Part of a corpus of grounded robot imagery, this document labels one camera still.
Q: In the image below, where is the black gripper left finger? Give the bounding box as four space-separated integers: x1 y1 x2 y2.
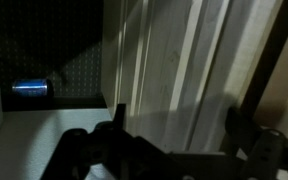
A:
40 103 172 180

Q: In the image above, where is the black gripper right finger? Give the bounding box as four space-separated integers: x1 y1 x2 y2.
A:
224 106 288 180

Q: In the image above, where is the lowest wooden cabinet drawer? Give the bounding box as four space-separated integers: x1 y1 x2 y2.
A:
117 0 150 131

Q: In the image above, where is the blue metal can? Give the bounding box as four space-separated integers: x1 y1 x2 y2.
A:
11 78 54 99

